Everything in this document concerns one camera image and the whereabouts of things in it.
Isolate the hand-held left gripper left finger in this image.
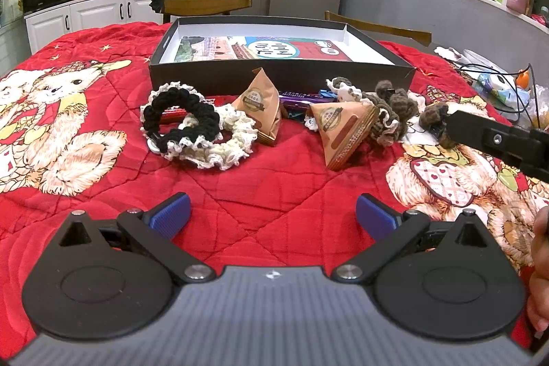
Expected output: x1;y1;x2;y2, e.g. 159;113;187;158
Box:
58;192;216;284

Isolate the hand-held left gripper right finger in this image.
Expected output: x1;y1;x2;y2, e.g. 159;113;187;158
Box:
332;193;490;284

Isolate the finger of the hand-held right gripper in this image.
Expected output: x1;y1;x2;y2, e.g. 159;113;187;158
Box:
445;110;549;179

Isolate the brown triangular snack packet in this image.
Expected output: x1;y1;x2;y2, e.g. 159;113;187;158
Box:
232;67;282;146
308;100;380;172

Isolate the cream lace scrunchie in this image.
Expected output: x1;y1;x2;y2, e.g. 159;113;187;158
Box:
180;106;258;170

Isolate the black crochet scrunchie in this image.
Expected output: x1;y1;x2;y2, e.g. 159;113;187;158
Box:
141;82;219;156

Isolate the brown white crochet scrunchie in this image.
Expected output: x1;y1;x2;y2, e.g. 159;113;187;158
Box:
325;76;364;103

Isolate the purple snack bar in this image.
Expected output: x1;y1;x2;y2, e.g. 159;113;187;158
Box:
279;91;331;109

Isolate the shallow black cardboard box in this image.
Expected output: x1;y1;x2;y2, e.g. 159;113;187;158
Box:
149;16;416;96

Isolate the person's right hand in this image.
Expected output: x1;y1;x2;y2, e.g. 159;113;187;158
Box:
527;205;549;332

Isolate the crumpled plastic bag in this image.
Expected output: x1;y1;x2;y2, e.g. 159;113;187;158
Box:
476;72;524;109

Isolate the white tissue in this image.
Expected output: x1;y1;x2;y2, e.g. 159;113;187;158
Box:
435;46;477;67

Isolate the red bear printed blanket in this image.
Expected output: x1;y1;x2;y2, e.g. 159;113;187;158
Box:
0;23;549;354

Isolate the wooden chair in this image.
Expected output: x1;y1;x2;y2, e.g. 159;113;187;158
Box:
150;0;252;24
325;11;432;47

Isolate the colourful printed sheet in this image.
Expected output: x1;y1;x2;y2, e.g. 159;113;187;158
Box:
174;36;354;62

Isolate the white kitchen cabinet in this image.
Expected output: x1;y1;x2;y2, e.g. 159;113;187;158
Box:
24;0;190;54

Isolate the black cable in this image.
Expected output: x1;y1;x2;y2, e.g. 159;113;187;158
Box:
459;63;537;114

